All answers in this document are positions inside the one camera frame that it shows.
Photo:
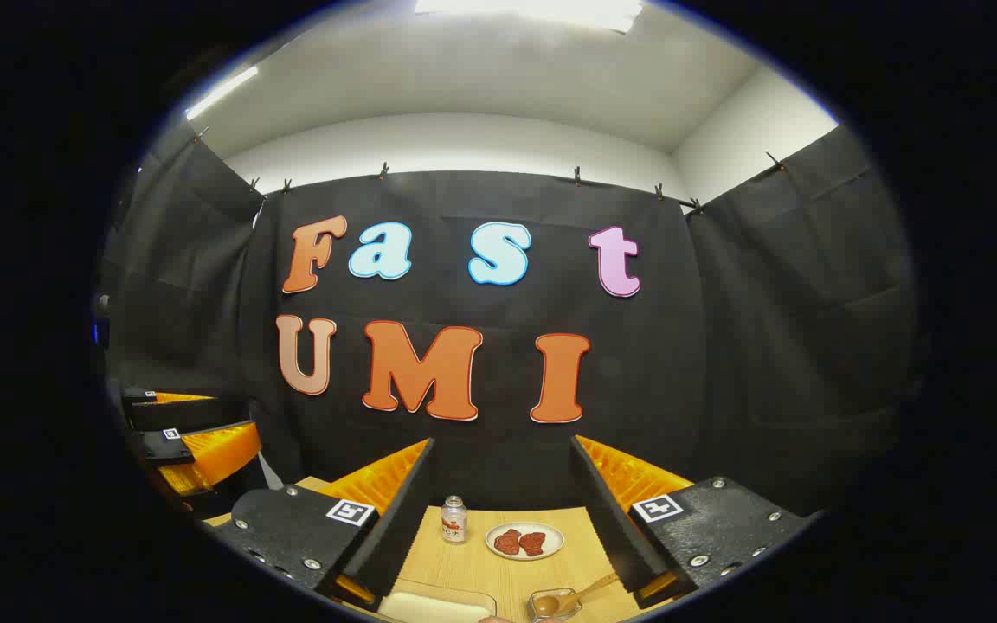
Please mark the red meat slice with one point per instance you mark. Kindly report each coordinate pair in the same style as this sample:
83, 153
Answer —
508, 542
533, 543

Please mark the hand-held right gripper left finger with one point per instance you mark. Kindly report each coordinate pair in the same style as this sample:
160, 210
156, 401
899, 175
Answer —
395, 510

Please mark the ceiling light strip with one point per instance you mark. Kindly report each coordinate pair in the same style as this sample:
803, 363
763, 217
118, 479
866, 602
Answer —
221, 92

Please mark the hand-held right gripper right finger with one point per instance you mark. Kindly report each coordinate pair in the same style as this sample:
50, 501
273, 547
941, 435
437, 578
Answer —
611, 510

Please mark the clear chopstick holder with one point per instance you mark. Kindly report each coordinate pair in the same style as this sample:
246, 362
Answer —
550, 610

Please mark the wooden spoon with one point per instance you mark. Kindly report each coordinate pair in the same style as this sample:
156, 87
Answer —
581, 593

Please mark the white round plate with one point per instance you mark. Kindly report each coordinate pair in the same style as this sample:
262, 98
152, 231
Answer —
555, 541

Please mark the small clear drink bottle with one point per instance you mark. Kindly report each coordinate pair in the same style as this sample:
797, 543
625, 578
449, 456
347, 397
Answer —
454, 522

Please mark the clear plastic rice container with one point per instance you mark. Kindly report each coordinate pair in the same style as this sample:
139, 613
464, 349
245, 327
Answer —
429, 597

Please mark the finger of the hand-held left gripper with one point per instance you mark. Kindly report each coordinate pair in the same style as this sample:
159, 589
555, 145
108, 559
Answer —
204, 454
187, 415

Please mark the row of black cloth clips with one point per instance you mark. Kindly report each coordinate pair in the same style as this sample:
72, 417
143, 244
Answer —
383, 170

